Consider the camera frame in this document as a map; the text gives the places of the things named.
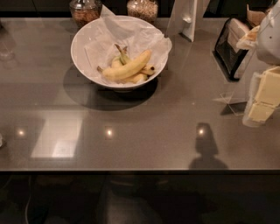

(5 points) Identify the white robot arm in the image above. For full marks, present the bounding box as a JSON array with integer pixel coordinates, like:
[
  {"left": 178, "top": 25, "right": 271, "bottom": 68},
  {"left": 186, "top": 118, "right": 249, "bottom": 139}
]
[{"left": 242, "top": 1, "right": 280, "bottom": 128}]

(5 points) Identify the right glass jar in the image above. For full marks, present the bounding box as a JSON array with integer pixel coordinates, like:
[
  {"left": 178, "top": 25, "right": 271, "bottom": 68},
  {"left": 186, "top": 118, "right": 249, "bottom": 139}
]
[{"left": 127, "top": 0, "right": 158, "bottom": 24}]

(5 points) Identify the white paper liner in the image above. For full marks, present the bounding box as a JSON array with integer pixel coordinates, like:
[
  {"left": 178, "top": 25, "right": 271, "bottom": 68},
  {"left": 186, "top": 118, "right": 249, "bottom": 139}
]
[{"left": 84, "top": 4, "right": 173, "bottom": 86}]

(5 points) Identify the white ceramic bowl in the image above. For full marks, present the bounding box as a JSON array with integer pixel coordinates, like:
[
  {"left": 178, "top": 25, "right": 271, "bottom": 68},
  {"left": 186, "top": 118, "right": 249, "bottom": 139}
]
[{"left": 70, "top": 15, "right": 170, "bottom": 91}]

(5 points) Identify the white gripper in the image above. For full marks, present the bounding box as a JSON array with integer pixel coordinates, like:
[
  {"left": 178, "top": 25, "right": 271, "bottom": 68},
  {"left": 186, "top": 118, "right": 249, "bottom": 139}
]
[{"left": 242, "top": 66, "right": 280, "bottom": 128}]

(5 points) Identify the small yellow banana behind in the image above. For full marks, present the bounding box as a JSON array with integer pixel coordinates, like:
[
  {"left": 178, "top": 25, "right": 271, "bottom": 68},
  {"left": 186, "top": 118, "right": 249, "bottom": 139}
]
[{"left": 111, "top": 44, "right": 130, "bottom": 68}]

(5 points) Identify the left glass jar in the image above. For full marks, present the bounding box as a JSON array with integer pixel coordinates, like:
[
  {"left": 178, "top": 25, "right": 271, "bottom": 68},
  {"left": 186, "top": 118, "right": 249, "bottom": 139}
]
[{"left": 69, "top": 0, "right": 102, "bottom": 28}]

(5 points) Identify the large yellow banana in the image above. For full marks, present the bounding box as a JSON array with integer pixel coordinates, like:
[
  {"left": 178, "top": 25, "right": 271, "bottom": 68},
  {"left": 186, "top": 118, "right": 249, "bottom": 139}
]
[{"left": 97, "top": 49, "right": 151, "bottom": 81}]

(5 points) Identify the black toaster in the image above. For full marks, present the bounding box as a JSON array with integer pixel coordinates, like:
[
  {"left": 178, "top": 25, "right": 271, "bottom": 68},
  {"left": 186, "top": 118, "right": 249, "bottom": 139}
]
[{"left": 213, "top": 18, "right": 249, "bottom": 81}]

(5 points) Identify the glass jar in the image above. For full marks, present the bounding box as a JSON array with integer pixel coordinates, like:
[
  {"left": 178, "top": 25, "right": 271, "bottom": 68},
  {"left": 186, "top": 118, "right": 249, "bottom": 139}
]
[
  {"left": 127, "top": 0, "right": 158, "bottom": 24},
  {"left": 69, "top": 0, "right": 102, "bottom": 28}
]

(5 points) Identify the clear acrylic sheet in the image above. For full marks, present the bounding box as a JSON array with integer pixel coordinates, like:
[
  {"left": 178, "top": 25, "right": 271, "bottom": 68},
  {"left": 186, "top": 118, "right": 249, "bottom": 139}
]
[{"left": 213, "top": 92, "right": 247, "bottom": 116}]

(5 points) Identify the small spotted yellow banana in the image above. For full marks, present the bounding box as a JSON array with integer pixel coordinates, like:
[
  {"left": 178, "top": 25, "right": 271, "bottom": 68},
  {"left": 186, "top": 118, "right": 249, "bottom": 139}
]
[{"left": 122, "top": 65, "right": 155, "bottom": 83}]

